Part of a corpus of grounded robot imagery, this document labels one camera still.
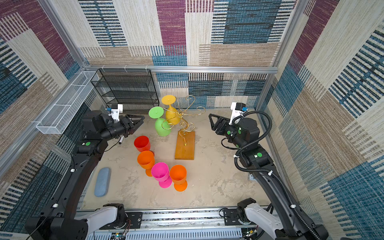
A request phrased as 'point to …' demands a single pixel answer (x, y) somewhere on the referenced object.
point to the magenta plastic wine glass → (160, 171)
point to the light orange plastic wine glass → (146, 160)
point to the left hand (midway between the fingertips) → (144, 117)
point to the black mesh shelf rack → (132, 87)
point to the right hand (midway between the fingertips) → (213, 119)
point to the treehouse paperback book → (251, 177)
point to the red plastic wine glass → (142, 143)
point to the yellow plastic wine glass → (172, 116)
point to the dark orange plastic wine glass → (178, 173)
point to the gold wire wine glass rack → (185, 138)
